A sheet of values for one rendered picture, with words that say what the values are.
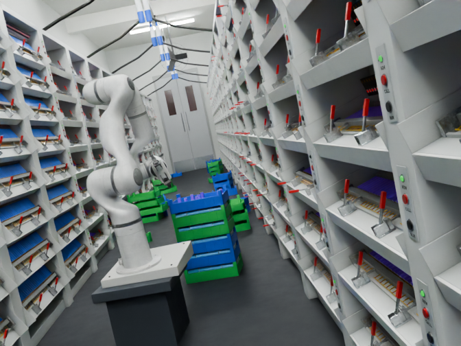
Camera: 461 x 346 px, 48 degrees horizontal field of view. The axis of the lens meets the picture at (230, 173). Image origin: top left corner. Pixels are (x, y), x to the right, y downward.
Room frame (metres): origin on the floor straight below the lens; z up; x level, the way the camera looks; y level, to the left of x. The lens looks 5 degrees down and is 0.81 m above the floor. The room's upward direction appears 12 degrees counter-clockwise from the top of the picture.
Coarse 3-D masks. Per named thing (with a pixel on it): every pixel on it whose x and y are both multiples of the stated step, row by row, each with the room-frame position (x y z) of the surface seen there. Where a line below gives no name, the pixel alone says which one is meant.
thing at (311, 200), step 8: (304, 160) 2.17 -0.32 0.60; (296, 168) 2.17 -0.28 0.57; (304, 168) 2.15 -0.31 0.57; (288, 176) 2.16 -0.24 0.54; (288, 184) 2.12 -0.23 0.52; (304, 184) 1.95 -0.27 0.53; (296, 192) 1.95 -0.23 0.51; (304, 192) 1.81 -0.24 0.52; (312, 192) 1.56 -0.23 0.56; (304, 200) 1.85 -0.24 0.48; (312, 200) 1.64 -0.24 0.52
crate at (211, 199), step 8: (216, 192) 2.93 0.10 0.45; (224, 192) 2.82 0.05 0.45; (168, 200) 2.78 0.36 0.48; (176, 200) 2.93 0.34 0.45; (184, 200) 2.97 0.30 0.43; (192, 200) 2.76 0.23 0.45; (200, 200) 2.75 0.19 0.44; (208, 200) 2.74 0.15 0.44; (216, 200) 2.73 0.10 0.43; (224, 200) 2.77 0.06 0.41; (176, 208) 2.77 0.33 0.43; (184, 208) 2.77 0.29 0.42; (192, 208) 2.76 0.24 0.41; (200, 208) 2.75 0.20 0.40
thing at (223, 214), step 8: (224, 208) 2.73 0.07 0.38; (184, 216) 2.77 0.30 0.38; (192, 216) 2.76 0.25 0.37; (200, 216) 2.75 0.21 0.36; (208, 216) 2.74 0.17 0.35; (216, 216) 2.74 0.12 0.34; (224, 216) 2.73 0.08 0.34; (176, 224) 2.78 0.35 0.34; (184, 224) 2.77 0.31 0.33; (192, 224) 2.76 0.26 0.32
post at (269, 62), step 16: (256, 16) 2.17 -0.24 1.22; (272, 16) 2.17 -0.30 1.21; (256, 32) 2.17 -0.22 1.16; (256, 48) 2.24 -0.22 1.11; (272, 48) 2.17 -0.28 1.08; (272, 64) 2.17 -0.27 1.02; (272, 112) 2.17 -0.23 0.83; (288, 112) 2.17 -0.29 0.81; (288, 160) 2.17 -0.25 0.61; (288, 192) 2.17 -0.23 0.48; (304, 208) 2.17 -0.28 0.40; (304, 256) 2.17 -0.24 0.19; (304, 288) 2.25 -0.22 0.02
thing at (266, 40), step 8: (272, 0) 1.56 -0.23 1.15; (280, 16) 1.58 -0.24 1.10; (280, 24) 1.62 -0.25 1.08; (264, 32) 2.16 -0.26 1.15; (272, 32) 1.78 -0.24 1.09; (280, 32) 1.68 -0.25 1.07; (256, 40) 2.16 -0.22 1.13; (264, 40) 1.97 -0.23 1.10; (272, 40) 1.84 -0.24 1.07; (264, 48) 2.06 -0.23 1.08; (264, 56) 2.15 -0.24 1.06
